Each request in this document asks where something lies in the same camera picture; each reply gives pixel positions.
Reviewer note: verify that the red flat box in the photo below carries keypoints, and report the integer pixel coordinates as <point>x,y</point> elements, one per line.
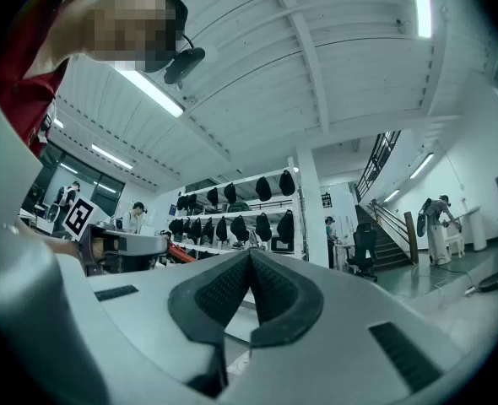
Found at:
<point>181,252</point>

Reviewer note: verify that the person's red shirt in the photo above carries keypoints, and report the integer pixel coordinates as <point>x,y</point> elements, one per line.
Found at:
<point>21,78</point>

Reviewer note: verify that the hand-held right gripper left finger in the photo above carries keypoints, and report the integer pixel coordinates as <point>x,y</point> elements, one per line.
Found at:
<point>147,310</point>

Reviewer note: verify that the person's head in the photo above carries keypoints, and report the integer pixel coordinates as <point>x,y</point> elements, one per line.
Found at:
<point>122,28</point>

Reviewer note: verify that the group of black hanging bags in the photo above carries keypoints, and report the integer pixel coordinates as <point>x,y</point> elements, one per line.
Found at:
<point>263,189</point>

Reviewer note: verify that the person's left hand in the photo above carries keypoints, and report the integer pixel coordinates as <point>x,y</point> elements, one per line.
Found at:
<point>97,249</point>

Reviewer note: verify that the white chair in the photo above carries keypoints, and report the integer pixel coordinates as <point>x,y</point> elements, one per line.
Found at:
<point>456,241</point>

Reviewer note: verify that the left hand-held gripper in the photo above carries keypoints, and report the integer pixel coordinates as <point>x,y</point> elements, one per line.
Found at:
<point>80,219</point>

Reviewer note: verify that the staircase with handrail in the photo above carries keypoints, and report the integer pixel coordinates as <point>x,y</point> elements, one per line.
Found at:
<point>384,243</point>

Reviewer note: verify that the white metal shelf rack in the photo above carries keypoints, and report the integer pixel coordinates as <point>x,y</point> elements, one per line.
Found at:
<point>249,213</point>

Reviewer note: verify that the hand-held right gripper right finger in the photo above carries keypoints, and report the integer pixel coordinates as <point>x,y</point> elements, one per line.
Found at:
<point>342,336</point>

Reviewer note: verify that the white square pillar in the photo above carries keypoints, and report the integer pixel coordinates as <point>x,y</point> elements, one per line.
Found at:
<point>314,209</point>

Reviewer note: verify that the person's left forearm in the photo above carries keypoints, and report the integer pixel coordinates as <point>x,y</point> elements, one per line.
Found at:
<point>59,247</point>

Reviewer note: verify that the wooden post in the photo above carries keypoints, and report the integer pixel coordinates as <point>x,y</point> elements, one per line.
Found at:
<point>411,236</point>

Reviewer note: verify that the black balcony railing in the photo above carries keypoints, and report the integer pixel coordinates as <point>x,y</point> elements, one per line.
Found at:
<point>377,163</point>

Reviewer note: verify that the long ceiling light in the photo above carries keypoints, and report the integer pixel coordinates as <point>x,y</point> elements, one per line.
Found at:
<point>391,196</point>
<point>112,157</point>
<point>422,165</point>
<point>154,90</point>
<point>420,2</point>

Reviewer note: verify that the black office chair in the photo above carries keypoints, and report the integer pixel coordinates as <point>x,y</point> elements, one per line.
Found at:
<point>364,245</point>

